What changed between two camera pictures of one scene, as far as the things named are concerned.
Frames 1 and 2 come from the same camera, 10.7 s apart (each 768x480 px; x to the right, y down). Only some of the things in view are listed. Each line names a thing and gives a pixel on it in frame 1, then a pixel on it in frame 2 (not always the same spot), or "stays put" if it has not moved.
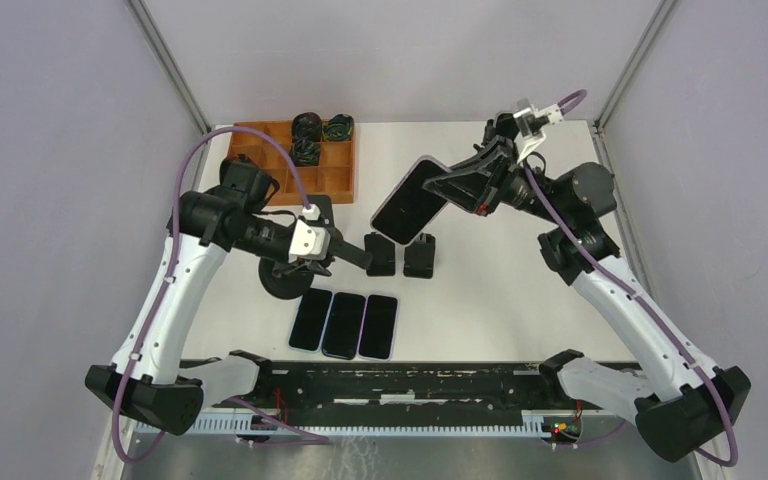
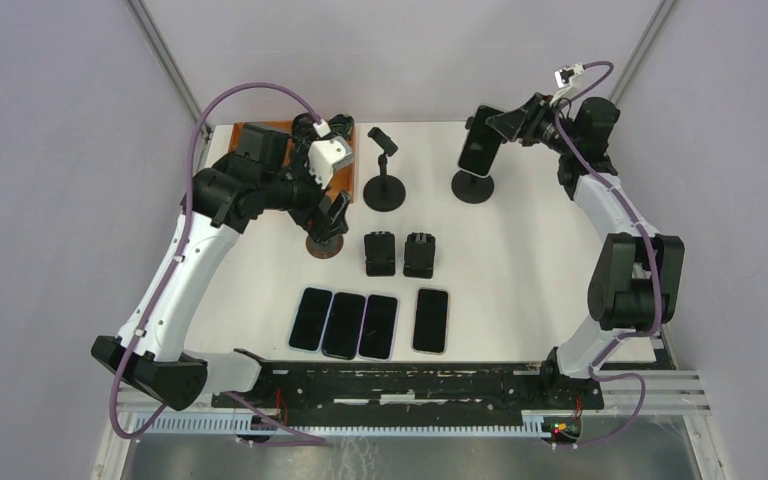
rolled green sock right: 338,128 stays put
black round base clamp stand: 293,279 to 384,193
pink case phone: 410,210 to 430,321
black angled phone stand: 383,255 stays put
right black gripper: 479,185 to 536,110
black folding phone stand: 419,257 stays put
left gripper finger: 353,254 to 319,232
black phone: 311,320 stays put
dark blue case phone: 344,325 stays put
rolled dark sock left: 307,124 stays put
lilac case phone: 378,326 stays put
